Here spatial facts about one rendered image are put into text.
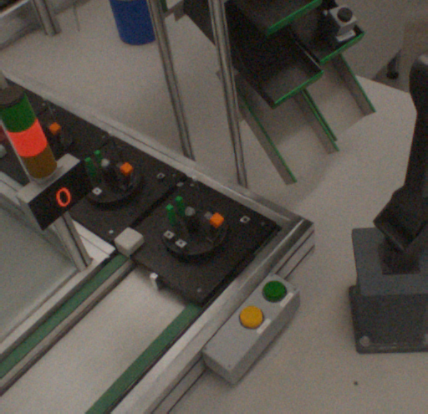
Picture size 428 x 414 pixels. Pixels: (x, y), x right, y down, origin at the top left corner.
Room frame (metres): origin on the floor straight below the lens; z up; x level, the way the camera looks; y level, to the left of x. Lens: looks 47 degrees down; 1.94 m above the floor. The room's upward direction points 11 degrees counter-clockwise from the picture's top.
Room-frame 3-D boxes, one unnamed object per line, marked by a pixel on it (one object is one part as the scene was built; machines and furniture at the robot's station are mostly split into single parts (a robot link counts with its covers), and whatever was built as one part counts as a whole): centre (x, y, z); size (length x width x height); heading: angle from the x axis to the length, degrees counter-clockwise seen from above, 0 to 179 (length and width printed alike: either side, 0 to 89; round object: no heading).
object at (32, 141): (0.78, 0.27, 1.33); 0.05 x 0.05 x 0.05
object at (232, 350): (0.60, -0.02, 0.93); 0.21 x 0.07 x 0.06; 131
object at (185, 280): (0.82, 0.05, 0.96); 0.24 x 0.24 x 0.02; 41
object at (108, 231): (1.01, 0.22, 1.01); 0.24 x 0.24 x 0.13; 41
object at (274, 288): (0.64, -0.08, 0.96); 0.04 x 0.04 x 0.02
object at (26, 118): (0.78, 0.27, 1.38); 0.05 x 0.05 x 0.05
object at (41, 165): (0.78, 0.27, 1.28); 0.05 x 0.05 x 0.05
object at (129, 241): (0.83, 0.19, 0.97); 0.05 x 0.05 x 0.04; 41
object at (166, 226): (0.82, 0.05, 0.98); 0.14 x 0.14 x 0.02
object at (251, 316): (0.60, -0.02, 0.96); 0.04 x 0.04 x 0.02
